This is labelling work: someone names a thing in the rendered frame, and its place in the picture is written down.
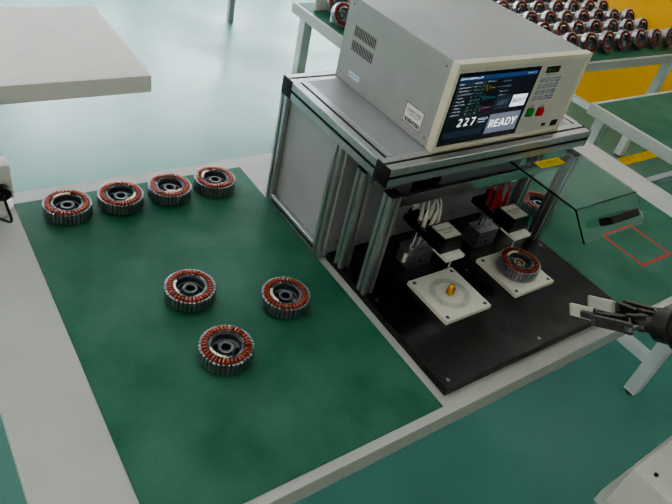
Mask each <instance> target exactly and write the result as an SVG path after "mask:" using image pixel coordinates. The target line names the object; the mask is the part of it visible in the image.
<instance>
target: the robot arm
mask: <svg viewBox="0 0 672 504"><path fill-rule="evenodd" d="M597 309H598V310H602V311H606V312H599V311H597ZM615 310H616V314H615ZM607 312H610V313H607ZM569 313H570V315H572V316H576V317H580V318H583V319H587V320H591V325H592V326H596V327H600V328H605V329H609V330H613V331H617V332H622V333H624V334H627V335H630V336H631V335H633V331H638V332H646V333H647V332H648V333H649V334H650V336H651V338H652V339H653V340H654V341H656V342H659V343H663V344H667V345H669V347H670V349H672V310H671V309H667V308H660V307H653V306H649V305H645V304H642V303H638V302H634V301H630V300H626V299H624V300H623V302H621V301H616V302H615V301H613V300H609V299H605V298H600V297H596V296H592V295H588V296H587V306H583V305H579V304H575V303H569ZM629 318H630V321H629Z"/></svg>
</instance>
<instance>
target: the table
mask: <svg viewBox="0 0 672 504"><path fill-rule="evenodd" d="M492 1H494V2H496V3H498V4H500V5H502V6H503V7H505V8H507V9H510V8H509V5H508V4H512V3H514V4H513V6H512V11H513V12H515V13H516V14H523V16H522V17H524V18H526V19H528V20H529V21H531V22H533V23H535V24H537V25H539V26H541V27H542V28H544V29H546V30H548V31H550V32H551V27H550V25H549V24H555V25H554V27H553V33H554V34H555V35H557V36H562V35H564V36H563V39H565V40H566V41H568V42H570V43H572V44H574V45H576V46H579V43H578V42H579V39H578V36H577V34H578V35H579V34H583V36H582V38H581V42H580V45H581V49H583V50H588V51H590V52H592V53H593V55H592V57H591V59H590V62H589V64H588V66H587V68H586V70H585V72H593V71H602V70H611V69H620V68H629V67H638V66H647V65H656V64H661V66H660V68H659V70H658V71H657V73H656V75H655V77H654V79H653V81H652V82H651V84H650V86H649V88H648V90H647V92H646V93H645V94H651V93H657V92H659V90H660V88H661V87H662V85H663V83H664V81H665V79H666V78H667V76H668V74H669V72H670V70H671V69H672V27H669V28H666V29H665V30H664V31H663V33H662V34H661V31H660V29H659V28H654V29H650V30H649V32H648V34H647V38H648V39H647V43H646V32H645V31H647V30H648V21H647V19H646V18H638V19H637V20H636V21H635V23H633V20H635V13H634V10H633V9H631V8H629V9H624V10H623V12H622V14H621V23H620V25H619V28H620V29H619V31H618V22H617V21H619V19H620V15H619V12H618V10H617V9H609V5H608V2H607V1H606V0H599V1H598V0H584V2H583V0H569V1H568V0H554V1H552V2H551V0H492ZM326 2H327V3H326V4H327V5H326V6H327V8H328V10H320V11H314V10H313V8H314V3H315V1H306V2H293V4H292V10H291V12H293V13H294V14H295V15H297V16H298V17H299V18H300V22H299V28H298V35H297V41H296V48H295V54H294V60H293V67H292V73H291V74H300V73H305V67H306V61H307V55H308V49H309V44H310V38H311V32H312V28H314V29H315V30H316V31H317V32H319V33H320V34H321V35H323V36H324V37H325V38H327V39H328V40H329V41H331V42H332V43H333V44H334V45H336V46H337V47H338V48H340V49H341V44H342V39H343V35H344V30H345V25H346V20H347V15H348V10H349V5H350V4H348V0H326ZM336 2H338V3H336ZM594 2H597V3H596V5H595V4H594ZM527 3H531V5H530V10H529V11H528V5H527ZM544 3H550V5H549V8H548V9H549V10H547V11H546V8H545V5H544ZM563 3H566V4H565V6H563ZM578 3H582V5H581V9H580V10H579V5H578ZM332 6H333V8H332ZM556 6H557V7H556ZM563 7H564V8H563ZM340 9H341V11H340V12H339V10H340ZM343 10H344V11H343ZM604 11H607V12H606V15H605V23H604V25H603V32H602V33H601V31H602V26H601V22H604V13H603V12H604ZM571 12H576V14H575V16H574V19H573V14H572V13H571ZM588 12H591V13H590V16H589V13H588ZM537 13H542V15H541V18H540V22H538V21H539V19H538V15H537ZM555 13H559V16H558V19H557V17H556V14H555ZM342 14H343V17H342ZM330 17H332V19H333V20H332V21H333V23H331V22H330ZM344 18H346V19H345V20H344V21H342V19H344ZM557 20H558V21H557ZM556 21H557V22H556ZM585 22H588V23H587V25H586V33H585V27H584V24H583V23H585ZM567 23H570V25H569V26H568V24H567ZM561 28H562V29H561ZM633 30H634V31H633ZM631 31H633V33H632V36H631V35H630V32H631ZM614 32H617V34H616V37H615V38H614V34H613V33H614ZM596 33H601V34H600V36H599V39H598V41H597V36H596ZM570 39H571V40H570ZM630 40H631V41H630ZM661 40H662V41H661ZM597 42H598V43H597ZM630 42H631V44H630ZM614 43H615V46H614ZM622 43H623V44H622ZM597 44H598V45H599V46H598V47H597ZM589 46H590V47H589ZM571 101H573V102H574V103H576V104H577V105H579V106H581V107H582V108H584V109H586V110H588V108H589V106H590V104H591V103H589V102H587V101H586V100H584V99H582V98H581V97H579V96H577V95H576V94H574V96H573V98H572V100H571ZM630 142H631V140H630V139H628V138H627V137H625V136H622V138H621V139H620V141H619V143H618V145H617V147H616V149H615V150H614V153H615V156H617V157H621V155H624V153H625V151H626V149H627V148H628V146H629V144H630Z"/></svg>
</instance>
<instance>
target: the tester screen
mask: <svg viewBox="0 0 672 504"><path fill-rule="evenodd" d="M538 71H539V70H530V71H520V72H510V73H501V74H491V75H481V76H471V77H461V78H460V81H459V84H458V87H457V90H456V93H455V96H454V99H453V102H452V105H451V108H450V111H449V114H448V116H447V119H446V122H445V125H444V128H443V131H442V134H441V137H440V140H439V143H438V144H441V143H446V142H452V141H458V140H463V139H469V138H475V137H480V136H486V135H492V134H497V133H503V132H509V131H513V130H514V129H510V130H504V131H498V132H492V133H486V134H483V132H484V130H485V127H486V125H487V122H488V120H489V117H490V114H496V113H502V112H509V111H516V110H521V111H522V109H523V107H524V105H519V106H512V107H506V108H499V109H493V107H494V105H495V102H496V100H497V97H501V96H508V95H516V94H524V93H528V95H529V92H530V90H531V87H532V85H533V83H534V80H535V78H536V75H537V73H538ZM528 95H527V97H528ZM473 116H478V117H477V120H476V122H475V125H474V126H469V127H462V128H456V129H455V127H456V124H457V121H458V119H460V118H467V117H473ZM479 127H482V130H481V132H480V133H478V134H472V135H466V136H461V137H455V138H449V139H443V140H442V137H443V134H444V133H448V132H454V131H460V130H466V129H473V128H479Z"/></svg>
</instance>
